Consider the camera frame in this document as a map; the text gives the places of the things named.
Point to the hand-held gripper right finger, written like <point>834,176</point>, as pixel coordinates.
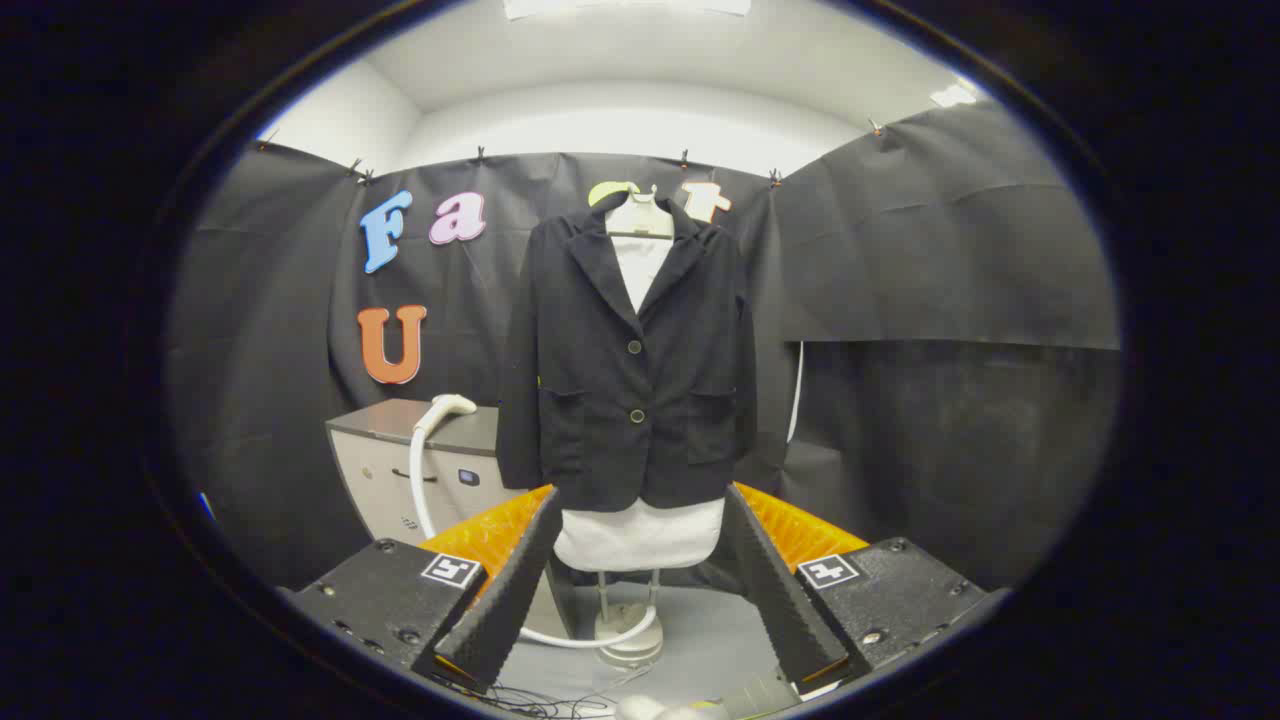
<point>775,600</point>

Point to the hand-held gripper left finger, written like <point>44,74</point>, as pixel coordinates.
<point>505,600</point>

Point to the white garment steamer head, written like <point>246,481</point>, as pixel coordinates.
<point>445,408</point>

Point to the black button jacket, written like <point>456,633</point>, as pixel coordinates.
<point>600,380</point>

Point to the white mannequin torso with stand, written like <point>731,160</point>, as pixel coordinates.
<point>640,535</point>

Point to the black backdrop cloth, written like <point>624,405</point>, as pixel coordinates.
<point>900,250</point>

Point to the ceiling light panel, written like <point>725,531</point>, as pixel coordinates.
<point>625,6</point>
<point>952,95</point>

